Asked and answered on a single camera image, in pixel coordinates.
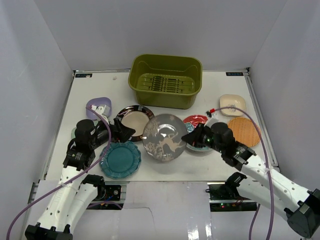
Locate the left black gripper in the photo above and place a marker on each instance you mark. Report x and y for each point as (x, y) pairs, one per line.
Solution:
(116, 130)

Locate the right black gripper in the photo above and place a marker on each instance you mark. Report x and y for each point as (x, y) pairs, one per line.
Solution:
(195, 137)

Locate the red and teal floral plate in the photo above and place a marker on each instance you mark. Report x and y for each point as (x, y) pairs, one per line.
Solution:
(191, 122)

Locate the black rimmed beige plate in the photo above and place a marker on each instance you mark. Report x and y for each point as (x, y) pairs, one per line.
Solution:
(135, 117)

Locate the grey floral plate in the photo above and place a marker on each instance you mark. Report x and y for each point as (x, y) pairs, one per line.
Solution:
(162, 137)

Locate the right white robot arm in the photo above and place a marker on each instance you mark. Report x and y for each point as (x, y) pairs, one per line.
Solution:
(297, 205)

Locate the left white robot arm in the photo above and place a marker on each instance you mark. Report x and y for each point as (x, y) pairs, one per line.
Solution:
(77, 188)

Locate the olive green plastic bin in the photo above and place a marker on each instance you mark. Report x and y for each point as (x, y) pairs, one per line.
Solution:
(166, 81)

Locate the teal scalloped plate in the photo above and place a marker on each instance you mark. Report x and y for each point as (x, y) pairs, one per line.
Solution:
(121, 160)

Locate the lavender square dish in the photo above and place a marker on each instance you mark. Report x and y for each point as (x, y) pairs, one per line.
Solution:
(97, 101)

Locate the mint green square plate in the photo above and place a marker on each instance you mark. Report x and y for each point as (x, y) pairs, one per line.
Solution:
(73, 136)

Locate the orange woven round plate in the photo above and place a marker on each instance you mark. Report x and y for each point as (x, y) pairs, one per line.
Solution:
(244, 131)

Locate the cream square dish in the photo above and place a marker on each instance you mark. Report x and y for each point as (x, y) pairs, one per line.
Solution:
(232, 101)

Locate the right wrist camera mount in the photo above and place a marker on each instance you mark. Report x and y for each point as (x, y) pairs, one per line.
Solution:
(212, 117)

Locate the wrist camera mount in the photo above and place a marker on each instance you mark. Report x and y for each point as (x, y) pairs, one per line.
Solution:
(212, 117)
(103, 111)

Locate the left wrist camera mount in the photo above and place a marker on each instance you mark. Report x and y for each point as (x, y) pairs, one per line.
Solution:
(103, 111)

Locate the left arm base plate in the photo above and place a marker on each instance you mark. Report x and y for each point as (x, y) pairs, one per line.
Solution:
(110, 193)

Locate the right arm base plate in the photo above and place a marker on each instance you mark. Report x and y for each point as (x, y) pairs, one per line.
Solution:
(226, 199)

